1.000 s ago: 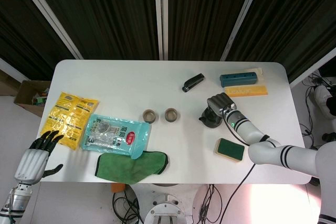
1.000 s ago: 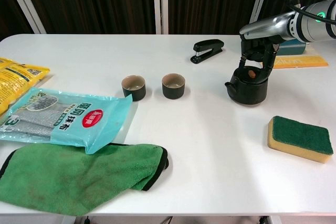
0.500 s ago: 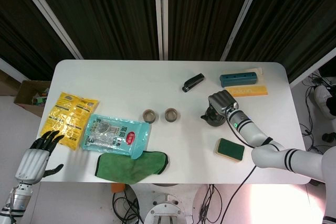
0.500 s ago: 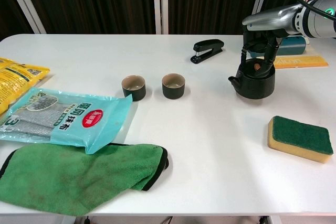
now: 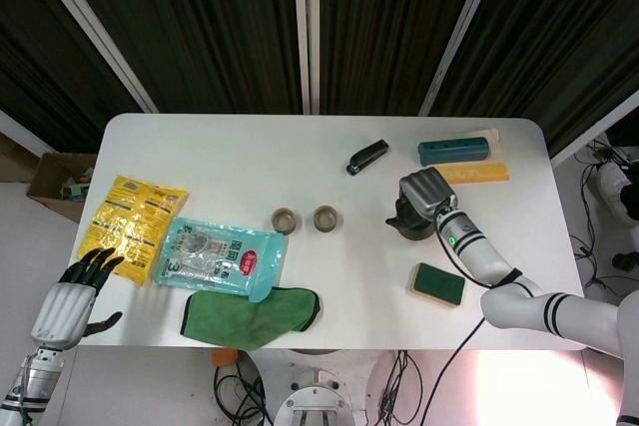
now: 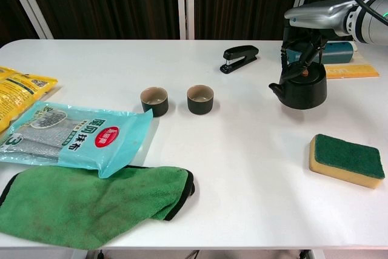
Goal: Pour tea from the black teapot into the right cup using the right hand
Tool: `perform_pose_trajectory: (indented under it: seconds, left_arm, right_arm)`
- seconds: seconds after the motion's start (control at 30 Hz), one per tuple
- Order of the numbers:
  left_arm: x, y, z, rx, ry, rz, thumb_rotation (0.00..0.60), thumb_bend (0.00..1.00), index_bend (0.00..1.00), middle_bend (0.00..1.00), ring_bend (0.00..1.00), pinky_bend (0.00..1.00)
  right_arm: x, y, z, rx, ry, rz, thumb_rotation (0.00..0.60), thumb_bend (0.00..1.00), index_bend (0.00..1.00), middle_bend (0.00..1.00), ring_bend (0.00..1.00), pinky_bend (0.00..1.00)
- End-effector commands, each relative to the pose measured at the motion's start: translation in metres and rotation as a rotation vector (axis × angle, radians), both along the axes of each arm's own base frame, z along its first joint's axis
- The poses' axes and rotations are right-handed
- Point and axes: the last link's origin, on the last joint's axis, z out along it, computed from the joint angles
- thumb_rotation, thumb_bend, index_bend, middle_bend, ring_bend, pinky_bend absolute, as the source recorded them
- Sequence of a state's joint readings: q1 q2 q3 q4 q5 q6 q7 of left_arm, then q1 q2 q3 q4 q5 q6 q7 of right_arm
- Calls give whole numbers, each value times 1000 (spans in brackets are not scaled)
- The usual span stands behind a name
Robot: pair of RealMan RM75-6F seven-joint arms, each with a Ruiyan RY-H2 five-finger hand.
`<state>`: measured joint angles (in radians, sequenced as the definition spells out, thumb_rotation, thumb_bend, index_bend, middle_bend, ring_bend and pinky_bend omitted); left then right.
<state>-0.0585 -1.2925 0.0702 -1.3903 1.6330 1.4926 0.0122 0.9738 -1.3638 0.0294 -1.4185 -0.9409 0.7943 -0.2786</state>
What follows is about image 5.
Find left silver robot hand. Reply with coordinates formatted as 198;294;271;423
30;247;125;351

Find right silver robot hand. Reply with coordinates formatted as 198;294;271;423
393;168;459;232

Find black teapot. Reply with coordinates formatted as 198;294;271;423
384;194;440;242

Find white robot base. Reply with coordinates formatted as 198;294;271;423
244;347;395;426

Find dark green teacup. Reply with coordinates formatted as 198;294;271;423
313;205;343;234
271;207;301;236

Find teal plastic block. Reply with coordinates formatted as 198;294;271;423
416;134;493;168

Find orange Lexicon box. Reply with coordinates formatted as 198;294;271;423
433;161;512;186

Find black stapler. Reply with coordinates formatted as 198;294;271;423
344;139;390;178

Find green and yellow sponge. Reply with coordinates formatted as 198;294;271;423
408;261;466;309

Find yellow plastic bag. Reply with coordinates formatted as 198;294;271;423
76;174;188;287

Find cardboard box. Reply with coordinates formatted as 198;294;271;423
25;151;99;225

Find light blue cloth package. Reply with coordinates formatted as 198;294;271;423
151;216;290;304

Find green microfiber cloth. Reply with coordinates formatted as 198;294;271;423
179;286;322;350

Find white rounded machine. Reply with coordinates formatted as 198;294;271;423
596;161;639;222

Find white partition post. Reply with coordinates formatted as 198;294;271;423
22;0;159;114
0;109;56;158
548;96;639;168
292;0;321;116
418;0;500;117

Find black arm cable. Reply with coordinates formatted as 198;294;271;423
417;199;523;426

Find black floor cable bundle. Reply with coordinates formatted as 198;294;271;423
376;349;425;426
213;363;274;426

